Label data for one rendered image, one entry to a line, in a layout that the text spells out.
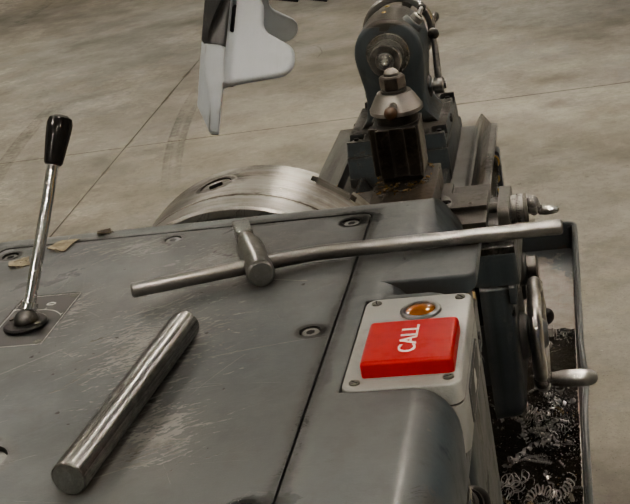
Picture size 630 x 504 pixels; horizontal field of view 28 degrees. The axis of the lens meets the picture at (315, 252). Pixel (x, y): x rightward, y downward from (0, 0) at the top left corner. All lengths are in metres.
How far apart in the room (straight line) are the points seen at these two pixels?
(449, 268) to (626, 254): 3.16
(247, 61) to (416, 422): 0.25
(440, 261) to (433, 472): 0.28
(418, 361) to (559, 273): 1.89
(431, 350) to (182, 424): 0.16
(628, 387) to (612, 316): 0.42
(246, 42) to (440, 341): 0.23
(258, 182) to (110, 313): 0.34
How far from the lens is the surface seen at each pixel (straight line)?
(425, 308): 0.88
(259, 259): 0.96
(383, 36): 2.38
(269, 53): 0.80
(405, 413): 0.76
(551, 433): 2.07
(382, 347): 0.81
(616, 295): 3.82
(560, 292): 2.59
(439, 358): 0.79
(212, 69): 0.79
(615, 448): 3.08
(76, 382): 0.89
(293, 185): 1.27
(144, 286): 0.98
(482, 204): 1.88
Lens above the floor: 1.63
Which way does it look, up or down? 21 degrees down
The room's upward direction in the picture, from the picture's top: 10 degrees counter-clockwise
